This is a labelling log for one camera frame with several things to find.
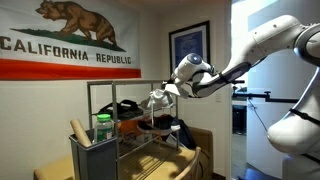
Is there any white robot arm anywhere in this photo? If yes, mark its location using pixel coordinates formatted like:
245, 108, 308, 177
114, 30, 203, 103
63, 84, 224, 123
168, 15, 320, 166

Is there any grey metal shoe rack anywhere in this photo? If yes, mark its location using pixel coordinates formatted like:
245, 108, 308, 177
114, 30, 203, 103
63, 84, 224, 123
87, 80, 176, 180

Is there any navy orange sneaker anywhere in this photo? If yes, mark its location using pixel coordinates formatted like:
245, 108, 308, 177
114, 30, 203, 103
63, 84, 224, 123
137, 114, 173, 136

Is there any navy sneaker white sole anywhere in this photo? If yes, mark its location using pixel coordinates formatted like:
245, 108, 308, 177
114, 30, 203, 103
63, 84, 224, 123
156, 115, 180, 134

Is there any black sandals pair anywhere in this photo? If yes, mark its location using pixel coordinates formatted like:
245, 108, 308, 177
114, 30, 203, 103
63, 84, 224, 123
99, 99, 144, 120

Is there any dark backpack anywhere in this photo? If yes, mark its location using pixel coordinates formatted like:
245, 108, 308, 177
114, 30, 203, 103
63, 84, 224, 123
177, 119, 196, 149

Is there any framed blue picture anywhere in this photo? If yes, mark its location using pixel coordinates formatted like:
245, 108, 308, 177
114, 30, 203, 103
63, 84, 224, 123
169, 21, 211, 71

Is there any green capped plastic bottle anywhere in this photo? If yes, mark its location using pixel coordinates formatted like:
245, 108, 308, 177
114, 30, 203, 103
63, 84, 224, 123
94, 114, 113, 143

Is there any beige bench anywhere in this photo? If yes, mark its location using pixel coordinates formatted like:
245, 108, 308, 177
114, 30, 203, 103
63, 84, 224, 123
34, 127, 213, 180

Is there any wooden chair back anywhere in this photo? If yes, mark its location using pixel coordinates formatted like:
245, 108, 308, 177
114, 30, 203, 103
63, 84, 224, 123
174, 147, 201, 180

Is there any cardboard tube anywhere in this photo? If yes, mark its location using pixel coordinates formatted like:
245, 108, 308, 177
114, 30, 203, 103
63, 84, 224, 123
70, 119, 91, 147

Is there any grey trash bin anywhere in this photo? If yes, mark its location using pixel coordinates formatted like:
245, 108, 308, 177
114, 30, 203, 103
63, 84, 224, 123
69, 135, 117, 180

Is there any California Republic flag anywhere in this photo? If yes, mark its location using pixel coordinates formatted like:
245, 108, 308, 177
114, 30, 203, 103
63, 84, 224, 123
0, 0, 141, 80

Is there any light switch plate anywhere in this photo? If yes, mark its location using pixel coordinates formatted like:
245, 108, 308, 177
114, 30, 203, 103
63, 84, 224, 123
215, 93, 222, 103

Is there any black cable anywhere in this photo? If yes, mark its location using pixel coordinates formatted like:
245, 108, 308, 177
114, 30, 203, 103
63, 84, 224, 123
247, 98, 270, 133

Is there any black camera stand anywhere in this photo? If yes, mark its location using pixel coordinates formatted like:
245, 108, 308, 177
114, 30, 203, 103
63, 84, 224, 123
232, 89, 298, 103

